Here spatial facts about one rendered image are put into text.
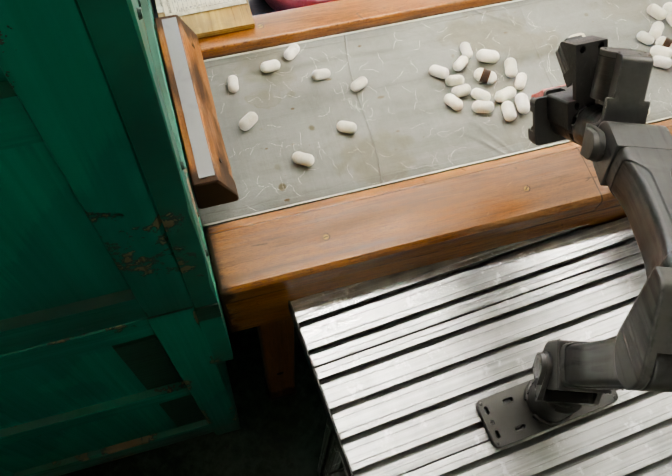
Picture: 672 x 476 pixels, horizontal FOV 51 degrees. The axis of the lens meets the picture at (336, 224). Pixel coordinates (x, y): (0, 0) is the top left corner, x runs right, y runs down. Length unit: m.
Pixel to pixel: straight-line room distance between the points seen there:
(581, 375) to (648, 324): 0.23
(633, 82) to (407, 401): 0.52
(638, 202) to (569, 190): 0.35
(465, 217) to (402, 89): 0.26
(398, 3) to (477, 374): 0.63
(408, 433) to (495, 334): 0.20
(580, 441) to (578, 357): 0.22
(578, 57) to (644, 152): 0.17
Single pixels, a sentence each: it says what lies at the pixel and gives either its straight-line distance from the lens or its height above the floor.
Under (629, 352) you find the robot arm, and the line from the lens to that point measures 0.73.
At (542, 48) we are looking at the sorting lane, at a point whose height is 0.74.
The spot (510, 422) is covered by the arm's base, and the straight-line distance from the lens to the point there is 1.06.
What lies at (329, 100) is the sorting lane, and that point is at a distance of 1.17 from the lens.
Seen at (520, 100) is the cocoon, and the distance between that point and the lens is 1.20.
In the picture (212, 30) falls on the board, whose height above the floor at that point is 0.78.
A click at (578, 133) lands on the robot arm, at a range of 0.94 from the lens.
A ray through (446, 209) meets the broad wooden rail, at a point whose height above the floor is 0.76.
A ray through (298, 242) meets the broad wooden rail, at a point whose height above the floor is 0.77.
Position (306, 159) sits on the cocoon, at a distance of 1.08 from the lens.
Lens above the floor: 1.68
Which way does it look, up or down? 64 degrees down
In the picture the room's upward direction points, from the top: 7 degrees clockwise
